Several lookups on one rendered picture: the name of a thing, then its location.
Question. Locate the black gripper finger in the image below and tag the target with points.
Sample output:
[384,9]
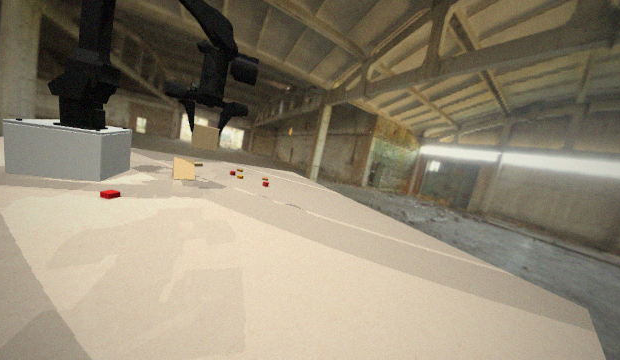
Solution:
[190,109]
[224,119]

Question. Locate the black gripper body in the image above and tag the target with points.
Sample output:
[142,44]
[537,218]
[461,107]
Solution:
[210,91]

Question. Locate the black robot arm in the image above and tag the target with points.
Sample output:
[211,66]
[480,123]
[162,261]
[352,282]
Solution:
[90,79]

